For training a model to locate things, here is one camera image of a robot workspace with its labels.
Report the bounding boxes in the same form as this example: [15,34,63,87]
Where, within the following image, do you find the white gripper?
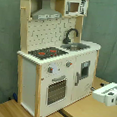
[92,82,117,106]

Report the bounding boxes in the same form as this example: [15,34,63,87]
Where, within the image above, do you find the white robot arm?
[92,82,117,106]

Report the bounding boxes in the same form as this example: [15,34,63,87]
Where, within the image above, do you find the wooden toy kitchen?
[18,0,100,117]

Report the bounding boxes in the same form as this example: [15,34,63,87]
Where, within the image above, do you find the toy fridge door with dispenser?
[72,52,97,102]

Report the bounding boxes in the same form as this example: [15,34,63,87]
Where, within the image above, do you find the right red stove knob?
[65,61,73,68]

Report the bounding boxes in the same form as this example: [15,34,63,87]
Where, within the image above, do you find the red stove knob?
[48,67,54,73]
[65,61,73,68]

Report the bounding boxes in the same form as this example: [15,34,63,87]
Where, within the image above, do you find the toy oven door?
[47,76,67,105]

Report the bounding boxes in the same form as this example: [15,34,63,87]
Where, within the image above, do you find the grey toy sink basin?
[61,43,89,52]

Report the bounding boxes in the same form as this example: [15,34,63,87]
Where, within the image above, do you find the left red stove knob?
[48,67,54,73]

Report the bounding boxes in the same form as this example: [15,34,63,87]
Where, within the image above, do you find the black toy faucet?
[62,27,80,46]

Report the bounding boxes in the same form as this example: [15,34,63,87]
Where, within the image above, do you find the black stovetop with red burners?
[29,47,65,59]

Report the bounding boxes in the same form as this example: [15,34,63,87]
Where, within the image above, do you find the grey range hood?
[32,0,62,20]

